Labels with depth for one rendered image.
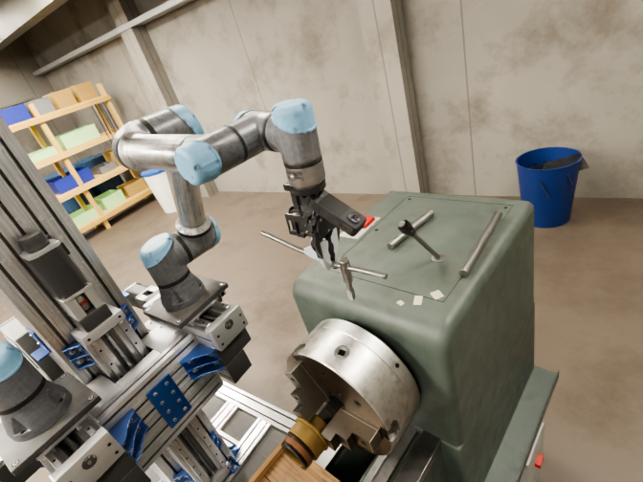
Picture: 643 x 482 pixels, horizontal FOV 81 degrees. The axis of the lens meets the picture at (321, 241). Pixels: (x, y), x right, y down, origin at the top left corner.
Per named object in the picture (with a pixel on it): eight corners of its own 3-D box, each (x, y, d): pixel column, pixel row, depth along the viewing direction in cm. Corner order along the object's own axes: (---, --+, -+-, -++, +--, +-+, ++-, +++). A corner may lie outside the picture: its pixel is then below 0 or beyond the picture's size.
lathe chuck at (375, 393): (315, 377, 112) (301, 307, 92) (410, 444, 95) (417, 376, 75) (295, 400, 107) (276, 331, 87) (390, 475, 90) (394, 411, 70)
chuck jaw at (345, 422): (349, 393, 87) (392, 416, 79) (354, 406, 89) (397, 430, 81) (319, 432, 81) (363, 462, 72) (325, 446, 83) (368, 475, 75)
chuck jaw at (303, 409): (329, 384, 92) (299, 347, 91) (340, 384, 88) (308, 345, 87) (299, 421, 86) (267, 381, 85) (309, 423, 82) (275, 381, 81)
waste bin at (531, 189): (586, 205, 310) (591, 138, 283) (585, 233, 280) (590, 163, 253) (520, 204, 338) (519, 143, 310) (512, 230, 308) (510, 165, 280)
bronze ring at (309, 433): (299, 401, 86) (272, 433, 81) (330, 420, 80) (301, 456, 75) (311, 425, 91) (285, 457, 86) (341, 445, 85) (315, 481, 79)
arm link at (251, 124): (210, 121, 72) (245, 125, 66) (253, 103, 79) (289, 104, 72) (223, 160, 77) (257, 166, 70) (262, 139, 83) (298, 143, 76)
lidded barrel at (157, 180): (202, 198, 606) (184, 158, 573) (174, 215, 569) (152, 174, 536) (183, 197, 639) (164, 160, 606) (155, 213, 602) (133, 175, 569)
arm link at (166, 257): (148, 281, 128) (128, 249, 122) (182, 259, 136) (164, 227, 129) (164, 290, 120) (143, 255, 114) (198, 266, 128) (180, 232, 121)
